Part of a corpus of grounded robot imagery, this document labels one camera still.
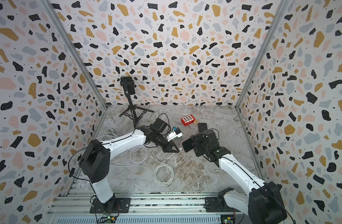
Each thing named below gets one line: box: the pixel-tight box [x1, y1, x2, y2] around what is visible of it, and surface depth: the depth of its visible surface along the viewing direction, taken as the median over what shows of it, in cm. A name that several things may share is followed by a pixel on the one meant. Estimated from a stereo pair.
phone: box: [181, 137, 195, 153], surface depth 83 cm
